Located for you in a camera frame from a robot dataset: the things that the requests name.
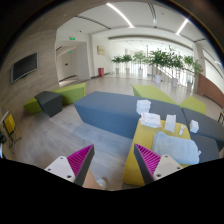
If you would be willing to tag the lime green bench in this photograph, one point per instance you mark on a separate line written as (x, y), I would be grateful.
(70, 94)
(152, 92)

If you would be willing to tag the small white bottle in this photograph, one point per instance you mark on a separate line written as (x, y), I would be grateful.
(181, 130)

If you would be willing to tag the red trash bin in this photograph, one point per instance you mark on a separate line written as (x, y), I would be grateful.
(101, 72)

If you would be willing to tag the lime green back bench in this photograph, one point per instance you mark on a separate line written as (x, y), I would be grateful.
(152, 92)

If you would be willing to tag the yellow upholstered bench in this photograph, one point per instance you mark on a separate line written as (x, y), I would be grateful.
(142, 144)

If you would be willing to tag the potted green plant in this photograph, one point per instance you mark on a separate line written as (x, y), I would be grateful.
(126, 59)
(192, 68)
(175, 64)
(140, 58)
(117, 60)
(158, 58)

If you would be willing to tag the small white box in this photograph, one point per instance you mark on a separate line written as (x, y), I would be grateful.
(194, 126)

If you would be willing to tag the blue-grey upholstered bench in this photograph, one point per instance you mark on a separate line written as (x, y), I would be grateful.
(116, 113)

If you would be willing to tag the white folded cloth stack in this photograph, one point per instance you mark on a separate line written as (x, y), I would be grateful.
(143, 106)

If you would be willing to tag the lime green left bench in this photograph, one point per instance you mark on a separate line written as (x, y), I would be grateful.
(70, 94)

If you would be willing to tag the white plastic package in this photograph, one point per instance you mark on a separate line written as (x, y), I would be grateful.
(150, 120)

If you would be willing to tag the dark grey cube seat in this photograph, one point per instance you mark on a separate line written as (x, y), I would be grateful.
(50, 102)

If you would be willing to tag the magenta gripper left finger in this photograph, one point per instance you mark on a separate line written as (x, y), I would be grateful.
(74, 167)

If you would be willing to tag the yellow wall poster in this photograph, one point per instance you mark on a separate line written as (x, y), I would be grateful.
(100, 50)

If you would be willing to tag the yellow chair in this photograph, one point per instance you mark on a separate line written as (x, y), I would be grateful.
(10, 127)

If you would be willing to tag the white paper bag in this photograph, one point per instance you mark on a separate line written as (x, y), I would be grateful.
(170, 123)

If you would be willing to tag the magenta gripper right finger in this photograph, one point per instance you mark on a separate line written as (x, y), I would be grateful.
(153, 166)

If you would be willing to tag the light blue towel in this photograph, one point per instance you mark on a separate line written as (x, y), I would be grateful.
(183, 151)

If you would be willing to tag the wall-mounted black television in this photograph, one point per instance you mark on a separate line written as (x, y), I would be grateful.
(24, 66)

